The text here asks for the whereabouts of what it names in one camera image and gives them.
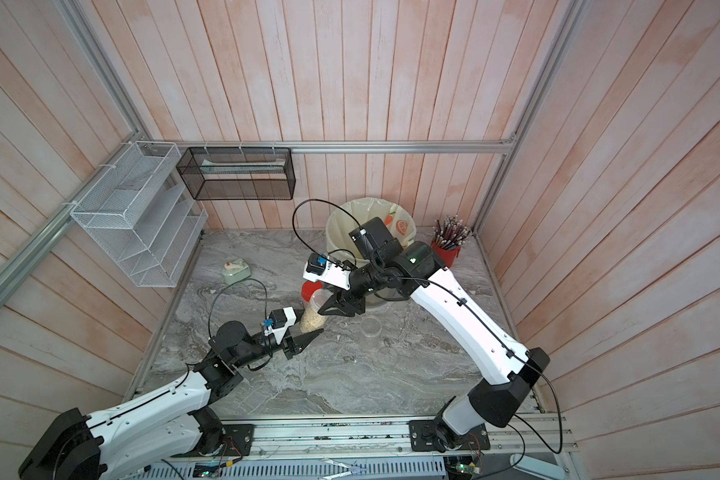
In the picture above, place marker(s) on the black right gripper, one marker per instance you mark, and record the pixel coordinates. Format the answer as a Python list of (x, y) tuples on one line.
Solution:
[(345, 304)]

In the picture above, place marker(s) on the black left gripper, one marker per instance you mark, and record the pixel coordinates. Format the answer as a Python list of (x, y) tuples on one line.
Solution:
[(299, 344)]

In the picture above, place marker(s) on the small oatmeal jar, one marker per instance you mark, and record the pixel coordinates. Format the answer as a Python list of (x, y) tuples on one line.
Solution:
[(311, 319)]

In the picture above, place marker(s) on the red lidded oatmeal jar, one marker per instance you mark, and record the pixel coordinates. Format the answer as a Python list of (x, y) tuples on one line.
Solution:
[(309, 288)]

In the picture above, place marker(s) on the wide oatmeal jar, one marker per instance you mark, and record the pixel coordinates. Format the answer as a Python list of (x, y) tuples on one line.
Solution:
[(370, 327)]

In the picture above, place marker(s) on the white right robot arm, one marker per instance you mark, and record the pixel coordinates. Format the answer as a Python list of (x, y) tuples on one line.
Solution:
[(509, 370)]

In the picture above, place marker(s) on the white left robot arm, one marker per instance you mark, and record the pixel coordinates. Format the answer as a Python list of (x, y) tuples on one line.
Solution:
[(67, 450)]

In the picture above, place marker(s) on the grey trash bin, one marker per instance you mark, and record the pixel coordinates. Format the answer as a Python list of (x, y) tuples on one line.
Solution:
[(376, 299)]

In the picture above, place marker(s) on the cream trash bag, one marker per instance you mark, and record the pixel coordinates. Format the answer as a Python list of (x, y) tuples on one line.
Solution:
[(396, 219)]

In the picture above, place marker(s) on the green small box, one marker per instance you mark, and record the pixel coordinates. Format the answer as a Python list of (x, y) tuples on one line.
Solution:
[(235, 271)]

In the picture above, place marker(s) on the red pencil cup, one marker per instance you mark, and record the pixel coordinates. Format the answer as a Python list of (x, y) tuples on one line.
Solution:
[(448, 255)]

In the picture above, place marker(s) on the colored pencils bunch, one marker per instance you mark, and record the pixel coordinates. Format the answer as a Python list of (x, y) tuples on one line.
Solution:
[(450, 233)]

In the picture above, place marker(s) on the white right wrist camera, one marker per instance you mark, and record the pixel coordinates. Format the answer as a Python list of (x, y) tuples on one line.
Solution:
[(320, 268)]

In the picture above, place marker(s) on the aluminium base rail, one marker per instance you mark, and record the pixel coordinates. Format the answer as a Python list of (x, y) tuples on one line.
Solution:
[(316, 437)]

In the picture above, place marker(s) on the black wire mesh basket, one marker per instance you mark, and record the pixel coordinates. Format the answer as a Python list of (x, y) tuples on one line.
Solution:
[(238, 173)]

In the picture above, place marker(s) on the white wire mesh shelf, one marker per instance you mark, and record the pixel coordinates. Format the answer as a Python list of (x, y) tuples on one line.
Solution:
[(146, 225)]

